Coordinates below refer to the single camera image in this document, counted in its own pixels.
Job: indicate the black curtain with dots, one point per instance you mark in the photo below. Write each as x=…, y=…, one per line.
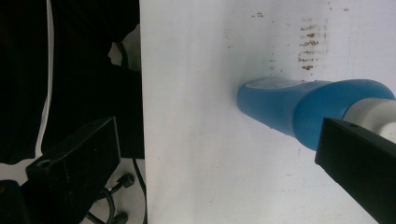
x=77, y=74

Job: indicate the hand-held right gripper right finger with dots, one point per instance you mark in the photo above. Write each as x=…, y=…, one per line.
x=361, y=161

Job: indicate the blue and white bottle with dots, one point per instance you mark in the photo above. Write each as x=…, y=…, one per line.
x=299, y=105

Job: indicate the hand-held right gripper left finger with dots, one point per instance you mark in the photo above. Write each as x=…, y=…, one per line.
x=73, y=168

